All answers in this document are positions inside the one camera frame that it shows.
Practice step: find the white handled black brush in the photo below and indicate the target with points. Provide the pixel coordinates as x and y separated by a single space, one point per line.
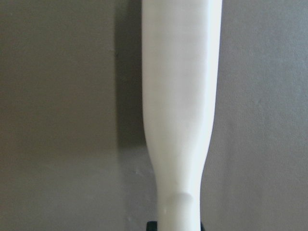
180 53

